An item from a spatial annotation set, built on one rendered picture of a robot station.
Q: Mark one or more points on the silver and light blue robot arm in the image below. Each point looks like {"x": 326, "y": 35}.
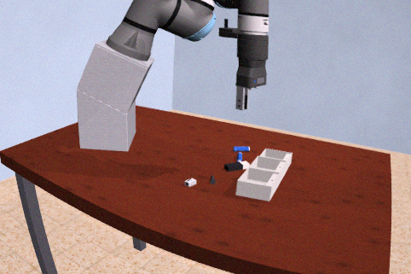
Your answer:
{"x": 188, "y": 19}

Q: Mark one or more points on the white three-compartment bin rack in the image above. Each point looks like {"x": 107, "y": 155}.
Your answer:
{"x": 259, "y": 178}

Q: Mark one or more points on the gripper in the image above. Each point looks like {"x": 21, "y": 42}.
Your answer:
{"x": 252, "y": 52}

